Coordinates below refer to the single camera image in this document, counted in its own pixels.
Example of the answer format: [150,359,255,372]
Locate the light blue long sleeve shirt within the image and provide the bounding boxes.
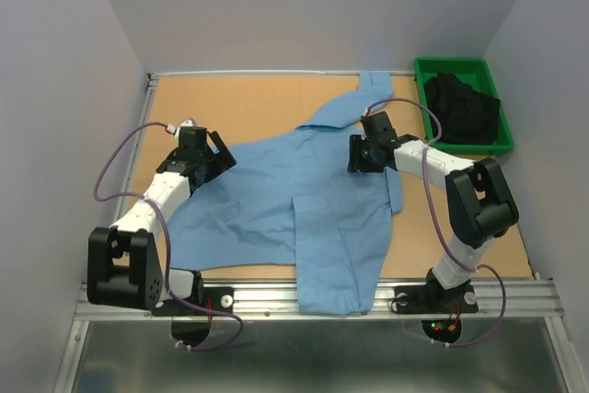
[168,72,403,315]

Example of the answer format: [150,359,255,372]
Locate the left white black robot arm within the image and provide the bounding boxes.
[87,119,236,314]

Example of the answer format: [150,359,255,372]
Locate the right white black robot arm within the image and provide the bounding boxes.
[348,111,519,315]

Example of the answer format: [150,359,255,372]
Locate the black crumpled shirt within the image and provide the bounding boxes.
[423,73,501,144]

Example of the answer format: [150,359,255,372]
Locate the green plastic bin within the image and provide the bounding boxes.
[414,57,514,156]

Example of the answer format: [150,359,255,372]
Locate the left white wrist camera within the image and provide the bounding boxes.
[166,118,196,134]

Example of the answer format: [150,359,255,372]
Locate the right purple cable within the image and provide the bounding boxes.
[363,98,507,348]

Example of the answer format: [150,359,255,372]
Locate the purple cable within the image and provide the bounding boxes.
[94,121,244,352]
[363,98,507,348]

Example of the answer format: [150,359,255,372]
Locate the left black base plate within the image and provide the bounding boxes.
[151,286,235,317]

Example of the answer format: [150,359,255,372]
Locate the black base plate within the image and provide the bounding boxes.
[393,284,479,315]
[151,286,235,317]

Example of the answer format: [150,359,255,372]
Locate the aluminium front rail frame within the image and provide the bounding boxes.
[74,278,564,322]

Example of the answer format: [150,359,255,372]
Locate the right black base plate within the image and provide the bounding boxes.
[393,284,479,315]

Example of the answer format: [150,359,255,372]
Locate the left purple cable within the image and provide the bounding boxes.
[94,121,244,352]

